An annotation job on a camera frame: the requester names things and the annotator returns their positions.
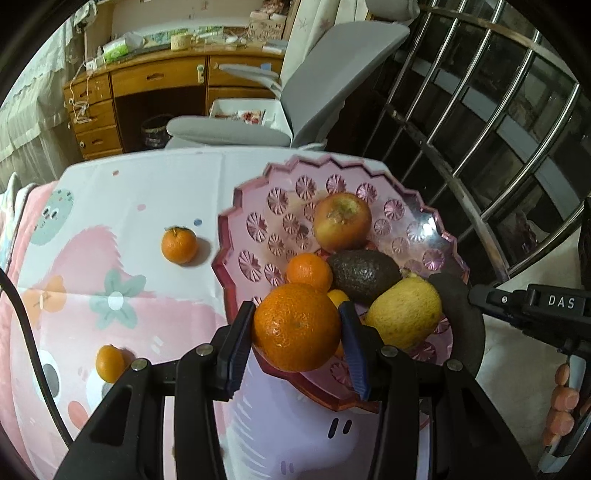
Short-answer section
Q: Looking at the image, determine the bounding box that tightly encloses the mandarin with green stem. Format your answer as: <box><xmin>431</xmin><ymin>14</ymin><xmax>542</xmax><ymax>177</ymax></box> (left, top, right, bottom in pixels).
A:
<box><xmin>161</xmin><ymin>226</ymin><xmax>198</xmax><ymax>265</ymax></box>

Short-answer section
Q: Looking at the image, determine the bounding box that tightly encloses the white lace furniture cover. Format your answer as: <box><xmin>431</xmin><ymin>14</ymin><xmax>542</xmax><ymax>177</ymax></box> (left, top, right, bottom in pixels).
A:
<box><xmin>0</xmin><ymin>14</ymin><xmax>86</xmax><ymax>162</ymax></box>

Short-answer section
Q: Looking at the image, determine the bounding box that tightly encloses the green tissue pack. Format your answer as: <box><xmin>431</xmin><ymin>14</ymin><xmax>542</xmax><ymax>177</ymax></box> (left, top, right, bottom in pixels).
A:
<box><xmin>102</xmin><ymin>39</ymin><xmax>130</xmax><ymax>61</ymax></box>

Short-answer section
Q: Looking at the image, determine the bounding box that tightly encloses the black cable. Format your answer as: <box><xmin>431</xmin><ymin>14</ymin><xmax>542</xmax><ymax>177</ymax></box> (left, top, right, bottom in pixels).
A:
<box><xmin>0</xmin><ymin>268</ymin><xmax>75</xmax><ymax>448</ymax></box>

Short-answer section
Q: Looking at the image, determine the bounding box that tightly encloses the dark waste bin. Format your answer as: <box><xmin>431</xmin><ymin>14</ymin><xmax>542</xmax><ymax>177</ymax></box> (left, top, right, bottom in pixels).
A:
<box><xmin>141</xmin><ymin>114</ymin><xmax>174</xmax><ymax>149</ymax></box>

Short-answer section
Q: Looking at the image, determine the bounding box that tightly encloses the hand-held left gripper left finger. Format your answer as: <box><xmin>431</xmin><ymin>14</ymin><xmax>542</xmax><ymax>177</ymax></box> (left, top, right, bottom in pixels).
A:
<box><xmin>53</xmin><ymin>300</ymin><xmax>257</xmax><ymax>480</ymax></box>

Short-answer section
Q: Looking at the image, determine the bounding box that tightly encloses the cartoon printed tablecloth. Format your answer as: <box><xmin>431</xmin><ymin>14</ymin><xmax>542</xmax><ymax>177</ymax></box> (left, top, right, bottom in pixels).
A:
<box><xmin>7</xmin><ymin>150</ymin><xmax>439</xmax><ymax>480</ymax></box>

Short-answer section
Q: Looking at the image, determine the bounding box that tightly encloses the dark overripe banana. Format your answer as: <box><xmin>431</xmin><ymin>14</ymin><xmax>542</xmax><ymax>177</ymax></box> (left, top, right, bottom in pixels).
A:
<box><xmin>427</xmin><ymin>273</ymin><xmax>486</xmax><ymax>374</ymax></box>

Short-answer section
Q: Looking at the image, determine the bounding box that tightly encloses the person's right hand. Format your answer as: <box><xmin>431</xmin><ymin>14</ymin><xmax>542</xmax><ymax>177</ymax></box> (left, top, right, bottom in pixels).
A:
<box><xmin>541</xmin><ymin>362</ymin><xmax>581</xmax><ymax>448</ymax></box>

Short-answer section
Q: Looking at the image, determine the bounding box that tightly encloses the grey office chair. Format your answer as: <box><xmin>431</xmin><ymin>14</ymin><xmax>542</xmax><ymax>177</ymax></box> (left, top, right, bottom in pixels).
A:
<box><xmin>165</xmin><ymin>0</ymin><xmax>419</xmax><ymax>151</ymax></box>

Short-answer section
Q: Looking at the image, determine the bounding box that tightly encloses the white storage box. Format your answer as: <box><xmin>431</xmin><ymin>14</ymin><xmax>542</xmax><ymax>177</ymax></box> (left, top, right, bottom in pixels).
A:
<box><xmin>209</xmin><ymin>98</ymin><xmax>282</xmax><ymax>130</ymax></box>

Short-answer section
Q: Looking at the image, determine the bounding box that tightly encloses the white floral curtain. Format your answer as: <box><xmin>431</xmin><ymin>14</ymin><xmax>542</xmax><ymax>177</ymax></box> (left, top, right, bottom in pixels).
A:
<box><xmin>471</xmin><ymin>226</ymin><xmax>591</xmax><ymax>480</ymax></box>
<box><xmin>284</xmin><ymin>0</ymin><xmax>370</xmax><ymax>47</ymax></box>

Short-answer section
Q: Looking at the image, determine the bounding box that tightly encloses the yellow pear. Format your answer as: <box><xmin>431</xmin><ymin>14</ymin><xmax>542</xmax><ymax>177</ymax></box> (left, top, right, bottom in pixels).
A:
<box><xmin>365</xmin><ymin>272</ymin><xmax>444</xmax><ymax>352</ymax></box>

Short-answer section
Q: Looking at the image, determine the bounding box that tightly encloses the white charger cable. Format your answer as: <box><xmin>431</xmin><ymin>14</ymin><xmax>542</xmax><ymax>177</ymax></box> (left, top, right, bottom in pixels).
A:
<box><xmin>65</xmin><ymin>60</ymin><xmax>95</xmax><ymax>125</ymax></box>

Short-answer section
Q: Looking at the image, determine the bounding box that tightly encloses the wooden desk with drawers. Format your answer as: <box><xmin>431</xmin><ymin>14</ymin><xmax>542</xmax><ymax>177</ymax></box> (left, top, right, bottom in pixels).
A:
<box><xmin>62</xmin><ymin>44</ymin><xmax>289</xmax><ymax>160</ymax></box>

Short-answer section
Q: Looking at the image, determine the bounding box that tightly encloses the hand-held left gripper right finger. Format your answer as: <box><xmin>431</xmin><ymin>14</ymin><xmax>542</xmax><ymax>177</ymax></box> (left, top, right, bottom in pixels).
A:
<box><xmin>338</xmin><ymin>302</ymin><xmax>539</xmax><ymax>480</ymax></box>

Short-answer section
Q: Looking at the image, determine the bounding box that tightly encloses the metal window grille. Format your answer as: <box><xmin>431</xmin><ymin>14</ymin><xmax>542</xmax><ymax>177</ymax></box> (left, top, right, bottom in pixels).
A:
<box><xmin>360</xmin><ymin>0</ymin><xmax>591</xmax><ymax>296</ymax></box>

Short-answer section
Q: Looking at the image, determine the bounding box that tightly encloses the beige patterned box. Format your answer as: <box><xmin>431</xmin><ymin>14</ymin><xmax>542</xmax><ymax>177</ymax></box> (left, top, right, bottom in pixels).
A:
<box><xmin>249</xmin><ymin>11</ymin><xmax>287</xmax><ymax>42</ymax></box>

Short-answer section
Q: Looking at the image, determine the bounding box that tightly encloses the pink plastic fruit bowl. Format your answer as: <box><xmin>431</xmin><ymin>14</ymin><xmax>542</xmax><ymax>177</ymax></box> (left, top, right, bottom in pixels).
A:
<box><xmin>211</xmin><ymin>154</ymin><xmax>471</xmax><ymax>412</ymax></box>

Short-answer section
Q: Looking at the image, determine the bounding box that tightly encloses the dark avocado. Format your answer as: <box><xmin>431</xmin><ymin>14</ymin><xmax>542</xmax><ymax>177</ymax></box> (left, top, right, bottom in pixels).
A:
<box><xmin>328</xmin><ymin>250</ymin><xmax>402</xmax><ymax>305</ymax></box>

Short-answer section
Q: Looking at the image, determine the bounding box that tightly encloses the red apple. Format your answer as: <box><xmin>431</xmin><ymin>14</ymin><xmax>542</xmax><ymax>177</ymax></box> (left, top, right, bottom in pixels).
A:
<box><xmin>313</xmin><ymin>192</ymin><xmax>373</xmax><ymax>253</ymax></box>

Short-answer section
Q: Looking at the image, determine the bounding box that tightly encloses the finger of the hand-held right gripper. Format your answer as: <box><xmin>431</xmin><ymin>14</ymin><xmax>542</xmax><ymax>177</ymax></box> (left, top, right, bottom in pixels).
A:
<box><xmin>468</xmin><ymin>284</ymin><xmax>529</xmax><ymax>324</ymax></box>

